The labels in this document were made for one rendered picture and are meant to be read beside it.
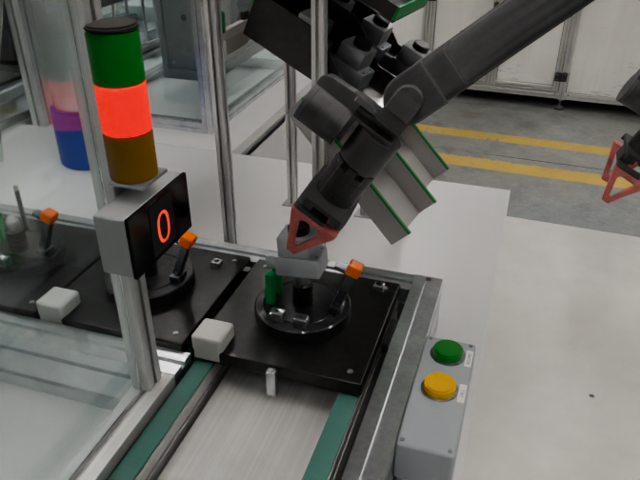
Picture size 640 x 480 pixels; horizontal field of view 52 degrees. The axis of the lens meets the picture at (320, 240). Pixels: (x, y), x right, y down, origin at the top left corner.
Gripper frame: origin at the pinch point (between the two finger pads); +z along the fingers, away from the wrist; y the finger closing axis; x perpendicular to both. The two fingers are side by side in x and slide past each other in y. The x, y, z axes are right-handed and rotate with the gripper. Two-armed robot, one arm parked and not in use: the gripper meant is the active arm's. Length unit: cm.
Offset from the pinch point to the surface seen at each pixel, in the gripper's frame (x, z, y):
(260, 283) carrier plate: -0.1, 15.4, -6.3
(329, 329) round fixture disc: 10.8, 6.4, 3.9
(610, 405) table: 51, -5, -6
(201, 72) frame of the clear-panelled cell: -45, 35, -88
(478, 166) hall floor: 69, 79, -287
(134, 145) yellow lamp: -19.6, -11.0, 20.2
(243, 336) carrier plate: 2.0, 14.3, 6.7
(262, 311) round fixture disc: 2.2, 11.7, 3.1
